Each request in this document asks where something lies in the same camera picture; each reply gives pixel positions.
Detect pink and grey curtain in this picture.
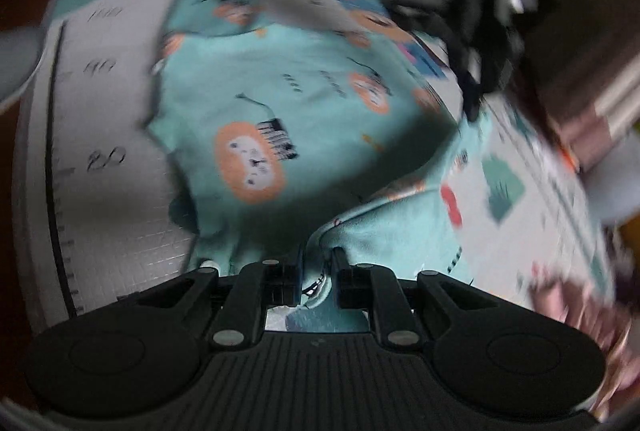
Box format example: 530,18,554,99
545,56,640,166

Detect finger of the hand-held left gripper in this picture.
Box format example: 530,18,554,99
447,26,518,122

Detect printed animal play mat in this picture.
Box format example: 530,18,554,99
12,0,618,342

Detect teal printed garment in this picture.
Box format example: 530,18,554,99
145,0,493,334

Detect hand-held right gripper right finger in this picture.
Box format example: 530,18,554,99
331,247,501,353

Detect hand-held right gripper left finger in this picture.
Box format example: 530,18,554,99
117,245,307,353

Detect pink garment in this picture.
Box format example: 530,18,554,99
525,261,636,417

